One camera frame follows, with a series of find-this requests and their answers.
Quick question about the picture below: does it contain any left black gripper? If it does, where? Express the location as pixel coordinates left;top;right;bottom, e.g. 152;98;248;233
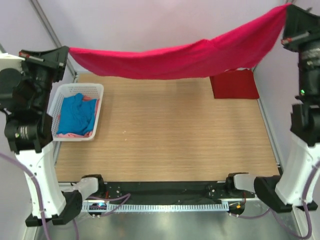
19;45;69;110

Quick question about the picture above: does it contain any magenta pink t shirt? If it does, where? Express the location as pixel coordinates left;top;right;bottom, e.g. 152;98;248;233
69;4;290;80

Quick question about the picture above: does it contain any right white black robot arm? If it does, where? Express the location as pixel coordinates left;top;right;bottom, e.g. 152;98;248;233
225;4;320;213

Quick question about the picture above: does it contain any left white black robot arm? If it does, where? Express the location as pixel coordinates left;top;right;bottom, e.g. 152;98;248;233
0;46;106;227

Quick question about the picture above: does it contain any white perforated plastic basket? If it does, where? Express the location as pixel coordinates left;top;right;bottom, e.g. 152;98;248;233
49;83;104;142

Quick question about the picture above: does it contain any blue t shirt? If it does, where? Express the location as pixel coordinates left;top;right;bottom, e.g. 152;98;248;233
56;92;100;136

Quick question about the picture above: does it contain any folded dark red t shirt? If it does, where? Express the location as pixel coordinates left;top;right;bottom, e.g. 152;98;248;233
209;69;260;100

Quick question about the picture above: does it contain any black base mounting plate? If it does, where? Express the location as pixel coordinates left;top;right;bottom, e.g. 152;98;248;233
82;180;256;205

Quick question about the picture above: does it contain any left aluminium frame post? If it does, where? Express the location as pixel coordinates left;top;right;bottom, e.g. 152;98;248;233
28;0;78;81

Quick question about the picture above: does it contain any aluminium frame post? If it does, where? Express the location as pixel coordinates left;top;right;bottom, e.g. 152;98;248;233
28;0;78;81
249;0;297;72

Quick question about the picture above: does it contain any right aluminium frame post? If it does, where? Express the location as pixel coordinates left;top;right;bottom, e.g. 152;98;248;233
249;0;297;72

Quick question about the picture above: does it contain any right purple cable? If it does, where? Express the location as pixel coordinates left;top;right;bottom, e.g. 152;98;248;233
234;159;320;240

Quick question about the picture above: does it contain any white slotted cable duct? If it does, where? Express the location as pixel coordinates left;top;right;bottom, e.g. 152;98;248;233
81;201;229;214

